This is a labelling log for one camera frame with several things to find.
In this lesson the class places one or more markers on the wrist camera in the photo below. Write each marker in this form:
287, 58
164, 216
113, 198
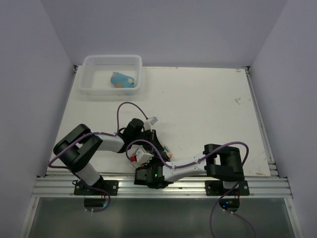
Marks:
151, 121
141, 156

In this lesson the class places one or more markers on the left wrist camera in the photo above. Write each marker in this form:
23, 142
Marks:
151, 121

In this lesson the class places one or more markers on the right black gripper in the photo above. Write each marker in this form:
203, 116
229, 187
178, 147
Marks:
147, 165

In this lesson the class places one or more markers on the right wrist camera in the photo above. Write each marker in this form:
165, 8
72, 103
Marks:
141, 156

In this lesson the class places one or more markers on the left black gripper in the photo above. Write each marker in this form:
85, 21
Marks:
153, 138

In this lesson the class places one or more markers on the blue polka dot towel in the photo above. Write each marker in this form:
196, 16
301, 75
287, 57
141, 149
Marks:
120, 80

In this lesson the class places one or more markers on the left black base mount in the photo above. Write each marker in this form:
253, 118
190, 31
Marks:
101, 187

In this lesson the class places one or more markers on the aluminium rail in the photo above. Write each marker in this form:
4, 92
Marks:
59, 184
268, 152

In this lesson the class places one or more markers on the white plastic basket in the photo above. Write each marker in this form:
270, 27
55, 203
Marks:
96, 72

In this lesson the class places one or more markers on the aluminium right side rail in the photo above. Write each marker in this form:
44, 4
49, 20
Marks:
268, 152

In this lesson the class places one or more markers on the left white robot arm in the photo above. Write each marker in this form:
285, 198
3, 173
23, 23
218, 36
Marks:
138, 141

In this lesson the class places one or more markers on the aluminium front rail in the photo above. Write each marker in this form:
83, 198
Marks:
59, 184

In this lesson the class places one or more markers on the rabbit print towel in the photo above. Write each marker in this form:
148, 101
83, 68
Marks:
167, 153

